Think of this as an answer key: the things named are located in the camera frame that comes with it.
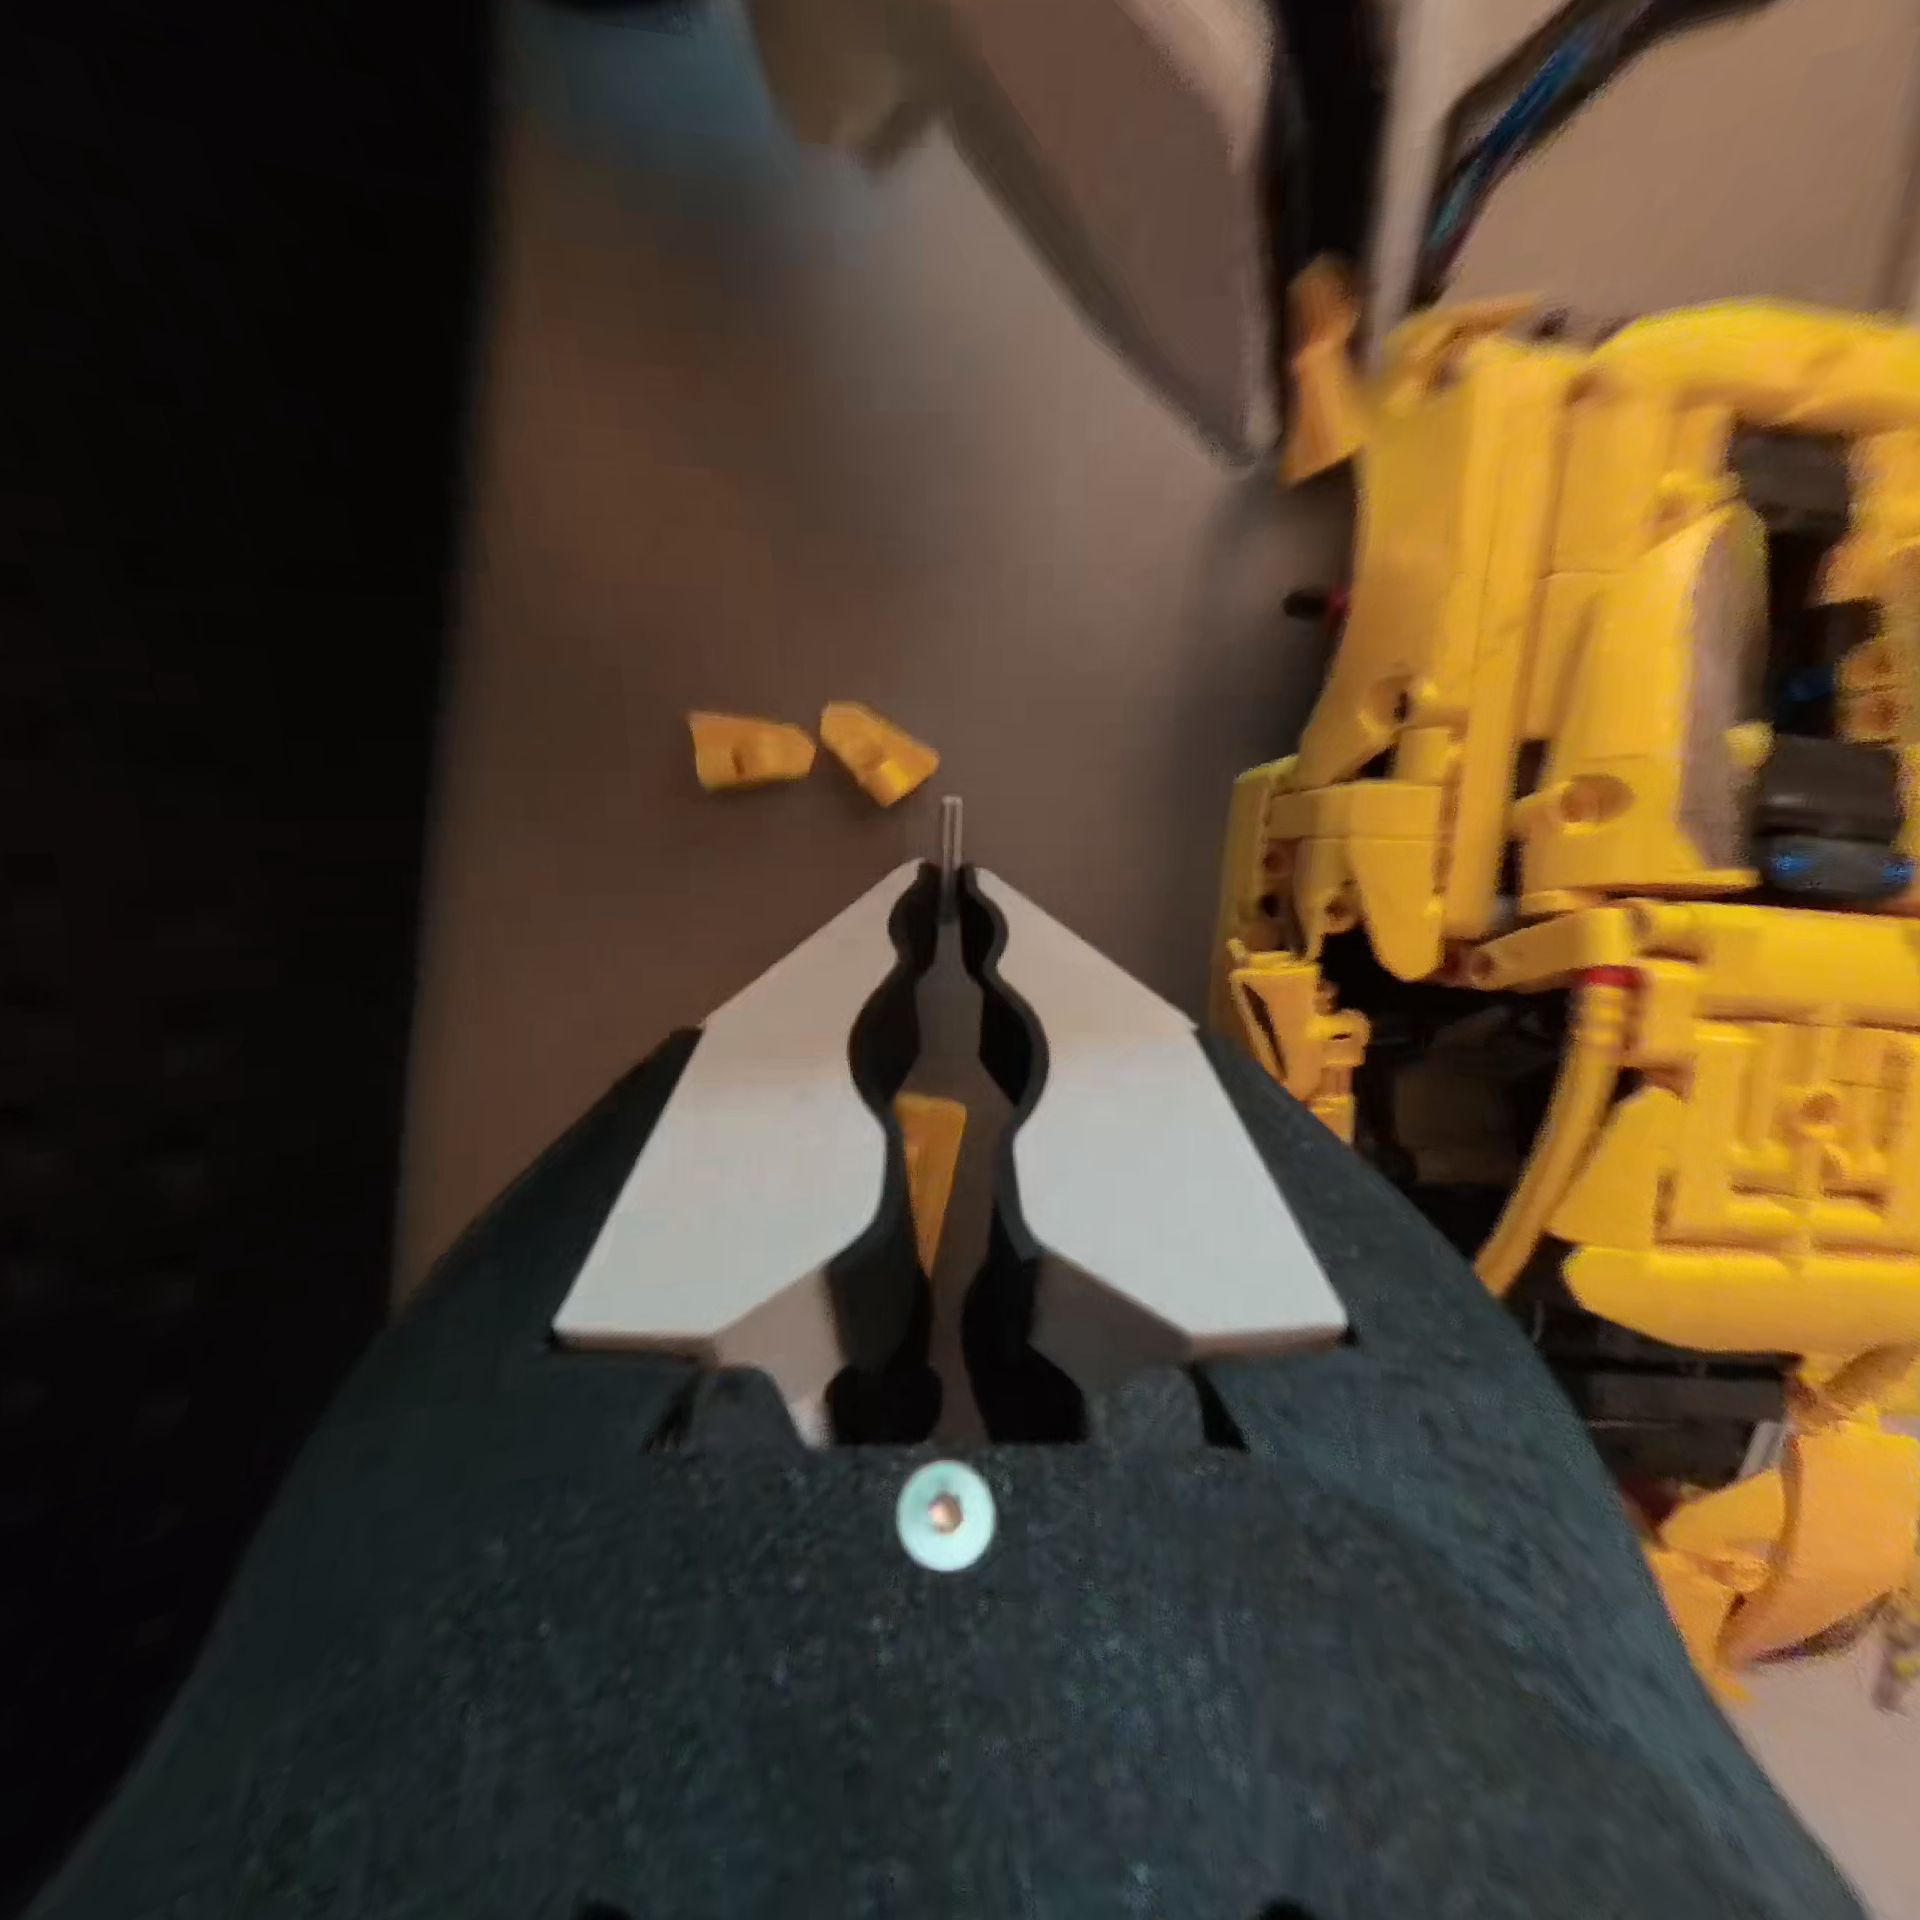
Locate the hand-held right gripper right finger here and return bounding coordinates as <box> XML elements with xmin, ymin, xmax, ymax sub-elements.
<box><xmin>973</xmin><ymin>867</ymin><xmax>1351</xmax><ymax>1378</ymax></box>

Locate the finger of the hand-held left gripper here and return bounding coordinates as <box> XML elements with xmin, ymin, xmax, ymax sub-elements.
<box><xmin>748</xmin><ymin>0</ymin><xmax>1389</xmax><ymax>462</ymax></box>

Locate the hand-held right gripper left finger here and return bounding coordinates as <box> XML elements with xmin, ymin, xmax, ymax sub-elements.
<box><xmin>549</xmin><ymin>862</ymin><xmax>931</xmax><ymax>1441</ymax></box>

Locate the yellow brick toy car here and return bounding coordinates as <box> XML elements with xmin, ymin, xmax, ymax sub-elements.
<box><xmin>1212</xmin><ymin>253</ymin><xmax>1920</xmax><ymax>1710</ymax></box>

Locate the grey desk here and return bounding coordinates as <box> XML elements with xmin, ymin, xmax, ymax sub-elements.
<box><xmin>393</xmin><ymin>0</ymin><xmax>1920</xmax><ymax>1920</ymax></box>

